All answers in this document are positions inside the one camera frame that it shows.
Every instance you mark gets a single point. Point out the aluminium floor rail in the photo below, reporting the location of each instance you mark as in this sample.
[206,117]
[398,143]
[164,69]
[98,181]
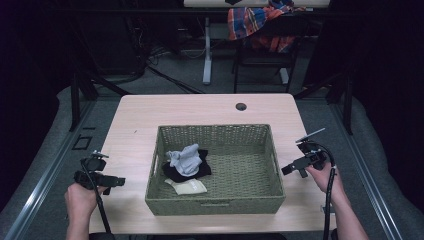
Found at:
[46,180]
[370,186]

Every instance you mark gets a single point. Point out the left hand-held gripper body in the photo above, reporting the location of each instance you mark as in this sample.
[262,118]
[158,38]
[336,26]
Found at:
[93,164]

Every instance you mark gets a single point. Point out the green woven basket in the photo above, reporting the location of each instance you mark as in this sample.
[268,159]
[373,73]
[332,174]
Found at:
[243,173]

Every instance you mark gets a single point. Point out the grey sock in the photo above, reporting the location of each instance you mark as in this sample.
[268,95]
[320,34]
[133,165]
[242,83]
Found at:
[186,161]

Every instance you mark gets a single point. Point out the black metal stand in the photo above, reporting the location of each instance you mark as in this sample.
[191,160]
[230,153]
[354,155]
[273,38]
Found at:
[75,100]
[348,106]

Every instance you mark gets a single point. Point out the white desk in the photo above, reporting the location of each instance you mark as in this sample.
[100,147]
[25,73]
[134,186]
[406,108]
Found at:
[207,66]

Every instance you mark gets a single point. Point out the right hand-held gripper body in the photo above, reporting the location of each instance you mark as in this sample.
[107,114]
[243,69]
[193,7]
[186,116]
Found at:
[313,155]

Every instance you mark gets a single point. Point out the plaid cloth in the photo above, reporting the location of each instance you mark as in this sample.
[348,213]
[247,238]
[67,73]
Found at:
[245,21]

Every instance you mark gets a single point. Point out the cream sock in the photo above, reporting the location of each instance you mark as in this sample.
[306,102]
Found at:
[186,187]

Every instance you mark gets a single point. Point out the black chair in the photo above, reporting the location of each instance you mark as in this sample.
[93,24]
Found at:
[266,58]

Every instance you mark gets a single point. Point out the black sock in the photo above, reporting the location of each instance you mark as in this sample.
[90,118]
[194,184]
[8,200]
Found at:
[203,168]

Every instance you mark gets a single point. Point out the person's left hand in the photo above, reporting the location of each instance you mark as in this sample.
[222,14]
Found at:
[80,200]

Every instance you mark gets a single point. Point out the person's right hand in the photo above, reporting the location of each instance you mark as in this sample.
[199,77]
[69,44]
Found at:
[321,180]

